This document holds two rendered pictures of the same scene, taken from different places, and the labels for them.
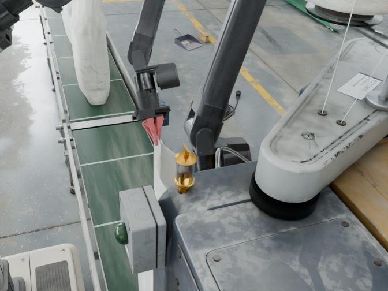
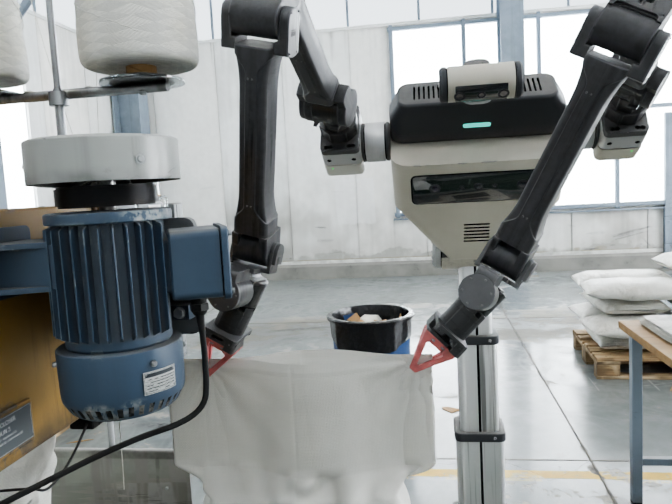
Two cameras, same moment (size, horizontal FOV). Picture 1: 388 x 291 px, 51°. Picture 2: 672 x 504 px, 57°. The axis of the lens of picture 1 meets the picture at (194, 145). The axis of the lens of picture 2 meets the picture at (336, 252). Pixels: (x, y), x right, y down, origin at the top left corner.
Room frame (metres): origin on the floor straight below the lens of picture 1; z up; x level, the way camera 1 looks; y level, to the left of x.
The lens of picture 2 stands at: (1.36, -0.86, 1.34)
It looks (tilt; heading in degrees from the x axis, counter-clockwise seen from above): 6 degrees down; 121
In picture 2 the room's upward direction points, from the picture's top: 3 degrees counter-clockwise
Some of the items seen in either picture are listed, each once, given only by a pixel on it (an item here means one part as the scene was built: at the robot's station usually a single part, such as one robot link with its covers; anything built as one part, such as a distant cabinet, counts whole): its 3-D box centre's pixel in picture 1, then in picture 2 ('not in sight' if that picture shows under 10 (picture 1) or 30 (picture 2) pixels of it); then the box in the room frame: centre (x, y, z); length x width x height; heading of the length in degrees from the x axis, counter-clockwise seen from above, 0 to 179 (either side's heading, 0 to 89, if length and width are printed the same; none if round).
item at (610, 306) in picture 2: not in sight; (622, 299); (0.82, 3.85, 0.44); 0.66 x 0.43 x 0.13; 113
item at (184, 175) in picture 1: (185, 169); not in sight; (0.41, 0.01, 1.37); 0.03 x 0.02 x 0.03; 23
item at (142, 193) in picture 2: not in sight; (107, 197); (0.72, -0.35, 1.35); 0.12 x 0.12 x 0.04
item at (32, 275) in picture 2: not in sight; (32, 262); (0.66, -0.42, 1.27); 0.12 x 0.09 x 0.09; 113
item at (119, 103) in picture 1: (80, 49); not in sight; (2.99, 0.95, 0.33); 2.21 x 0.39 x 0.09; 23
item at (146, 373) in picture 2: not in sight; (117, 309); (0.72, -0.35, 1.21); 0.15 x 0.15 x 0.25
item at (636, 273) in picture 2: not in sight; (622, 279); (0.80, 4.03, 0.56); 0.66 x 0.42 x 0.13; 17
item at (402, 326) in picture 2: not in sight; (373, 370); (-0.24, 2.09, 0.32); 0.51 x 0.48 x 0.65; 113
